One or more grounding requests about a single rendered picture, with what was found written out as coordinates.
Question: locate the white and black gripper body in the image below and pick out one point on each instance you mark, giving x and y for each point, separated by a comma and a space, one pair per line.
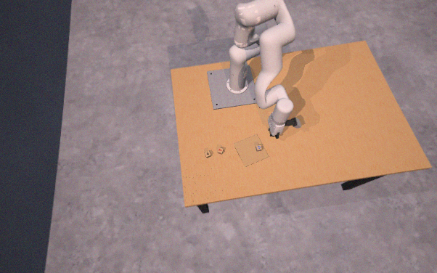
274, 128

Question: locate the tan flat mat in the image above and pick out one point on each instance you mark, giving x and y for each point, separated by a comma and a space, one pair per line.
247, 150

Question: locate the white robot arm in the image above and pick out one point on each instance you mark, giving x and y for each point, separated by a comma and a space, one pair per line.
271, 42

